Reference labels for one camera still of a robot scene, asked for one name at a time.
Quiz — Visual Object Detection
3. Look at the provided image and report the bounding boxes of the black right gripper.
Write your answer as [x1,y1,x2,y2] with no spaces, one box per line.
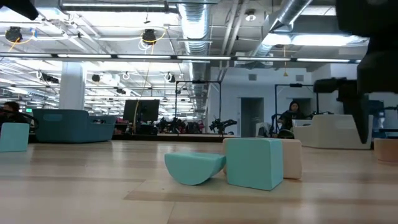
[337,51,398,144]

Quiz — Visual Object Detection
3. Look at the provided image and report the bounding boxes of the natural wood rectangular block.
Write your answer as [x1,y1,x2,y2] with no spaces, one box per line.
[374,138,398,163]

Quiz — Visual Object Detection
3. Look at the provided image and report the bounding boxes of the natural wood triangular block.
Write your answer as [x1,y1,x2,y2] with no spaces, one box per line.
[222,138,302,180]

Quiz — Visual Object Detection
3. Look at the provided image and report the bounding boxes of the teal cube block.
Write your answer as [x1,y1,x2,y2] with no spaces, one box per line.
[226,138,284,192]

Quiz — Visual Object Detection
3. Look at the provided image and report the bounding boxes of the teal half-round block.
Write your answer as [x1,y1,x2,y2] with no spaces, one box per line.
[164,151,227,186]

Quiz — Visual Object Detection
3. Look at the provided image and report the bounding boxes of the teal wedge block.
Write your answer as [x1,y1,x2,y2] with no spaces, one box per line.
[0,122,30,153]

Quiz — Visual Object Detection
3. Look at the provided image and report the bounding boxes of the blue equipment cart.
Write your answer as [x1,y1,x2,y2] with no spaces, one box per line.
[368,100,386,138]

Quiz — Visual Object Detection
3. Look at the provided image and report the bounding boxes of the white plastic bin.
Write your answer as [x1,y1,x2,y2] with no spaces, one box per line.
[292,114,374,149]

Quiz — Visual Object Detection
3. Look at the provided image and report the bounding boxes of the person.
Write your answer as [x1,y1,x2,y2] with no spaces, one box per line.
[0,101,29,125]
[277,101,307,131]

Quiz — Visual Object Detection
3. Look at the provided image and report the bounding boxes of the black round object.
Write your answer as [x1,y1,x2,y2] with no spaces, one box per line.
[277,129,295,140]

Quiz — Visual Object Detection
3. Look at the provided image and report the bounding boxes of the white chair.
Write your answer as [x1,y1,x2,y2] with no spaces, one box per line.
[255,122,271,138]

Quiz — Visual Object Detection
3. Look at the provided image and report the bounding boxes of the grey door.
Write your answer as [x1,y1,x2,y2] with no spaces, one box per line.
[241,97,264,138]

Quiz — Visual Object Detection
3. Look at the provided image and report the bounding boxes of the black monitor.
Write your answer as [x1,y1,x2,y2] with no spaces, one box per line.
[123,99,160,135]

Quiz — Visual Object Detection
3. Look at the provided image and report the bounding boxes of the white pillar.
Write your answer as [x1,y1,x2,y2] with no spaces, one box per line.
[58,61,86,110]

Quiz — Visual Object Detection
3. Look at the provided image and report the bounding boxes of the teal plastic bin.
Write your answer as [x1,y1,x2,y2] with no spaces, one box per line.
[32,108,118,144]

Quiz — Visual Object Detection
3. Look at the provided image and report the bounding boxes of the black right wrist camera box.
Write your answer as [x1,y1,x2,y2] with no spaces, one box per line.
[313,78,340,93]

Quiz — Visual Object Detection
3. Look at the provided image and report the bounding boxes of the black gantry frame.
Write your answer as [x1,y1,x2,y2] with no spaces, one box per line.
[274,83,320,125]
[175,80,222,135]

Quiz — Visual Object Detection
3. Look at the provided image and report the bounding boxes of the black table frame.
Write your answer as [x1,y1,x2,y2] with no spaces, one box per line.
[29,133,242,143]

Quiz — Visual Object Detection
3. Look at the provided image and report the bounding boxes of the black ceiling cable reel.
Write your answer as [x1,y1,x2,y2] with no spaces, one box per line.
[142,28,157,45]
[4,26,23,44]

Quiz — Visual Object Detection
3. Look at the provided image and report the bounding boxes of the black looped cable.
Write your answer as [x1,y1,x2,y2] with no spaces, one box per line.
[0,107,40,131]

